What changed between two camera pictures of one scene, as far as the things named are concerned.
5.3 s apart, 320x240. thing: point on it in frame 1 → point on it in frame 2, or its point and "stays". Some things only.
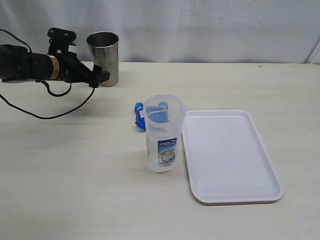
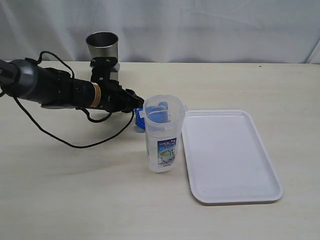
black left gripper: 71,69 → 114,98
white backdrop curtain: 176,31 stays
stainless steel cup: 104,48 stays
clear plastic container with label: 163,116 stays
